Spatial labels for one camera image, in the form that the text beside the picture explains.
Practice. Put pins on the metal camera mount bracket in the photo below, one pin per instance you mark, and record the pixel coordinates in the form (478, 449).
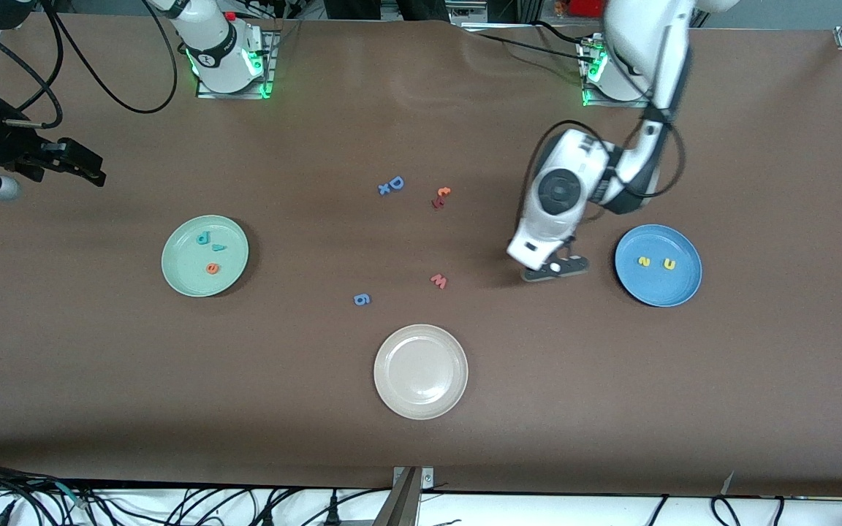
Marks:
(410, 504)

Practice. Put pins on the blue foam letter D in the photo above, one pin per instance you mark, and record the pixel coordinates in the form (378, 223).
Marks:
(397, 183)

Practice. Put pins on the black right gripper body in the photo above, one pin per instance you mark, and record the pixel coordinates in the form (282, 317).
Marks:
(6, 145)

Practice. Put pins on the red foam letter w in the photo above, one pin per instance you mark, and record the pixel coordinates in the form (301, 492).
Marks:
(439, 281)

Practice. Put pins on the mint green plate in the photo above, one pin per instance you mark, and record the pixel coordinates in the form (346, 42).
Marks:
(187, 272)

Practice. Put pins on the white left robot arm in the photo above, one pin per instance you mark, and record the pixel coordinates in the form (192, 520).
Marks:
(640, 44)

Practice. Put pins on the red box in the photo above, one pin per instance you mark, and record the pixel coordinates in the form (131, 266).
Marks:
(589, 7)

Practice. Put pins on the beige plate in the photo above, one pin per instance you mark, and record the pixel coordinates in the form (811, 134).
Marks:
(421, 372)

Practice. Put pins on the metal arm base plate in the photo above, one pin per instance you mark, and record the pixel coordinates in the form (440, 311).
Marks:
(590, 55)
(271, 73)

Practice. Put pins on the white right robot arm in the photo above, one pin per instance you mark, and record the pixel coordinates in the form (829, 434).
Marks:
(216, 51)

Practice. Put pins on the brown table cover sheet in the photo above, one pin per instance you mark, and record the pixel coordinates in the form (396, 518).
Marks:
(421, 109)

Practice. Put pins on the blue plate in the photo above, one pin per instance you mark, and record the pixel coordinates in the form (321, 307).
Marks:
(658, 288)

